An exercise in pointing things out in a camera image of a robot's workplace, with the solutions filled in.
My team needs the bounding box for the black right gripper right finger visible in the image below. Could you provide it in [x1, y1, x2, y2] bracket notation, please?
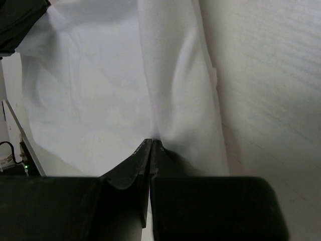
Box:
[150, 141, 290, 240]

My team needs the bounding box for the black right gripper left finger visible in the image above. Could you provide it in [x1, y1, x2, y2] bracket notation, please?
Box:
[1, 139, 152, 240]

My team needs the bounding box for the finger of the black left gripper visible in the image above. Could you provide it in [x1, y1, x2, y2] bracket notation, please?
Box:
[1, 0, 51, 54]

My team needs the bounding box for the white skirt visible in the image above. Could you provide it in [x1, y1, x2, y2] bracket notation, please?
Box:
[17, 1, 229, 176]

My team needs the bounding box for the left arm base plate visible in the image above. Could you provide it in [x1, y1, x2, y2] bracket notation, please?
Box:
[1, 141, 41, 177]

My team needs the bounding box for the aluminium rail across table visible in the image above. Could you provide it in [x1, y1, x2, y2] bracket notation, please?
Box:
[2, 100, 46, 177]

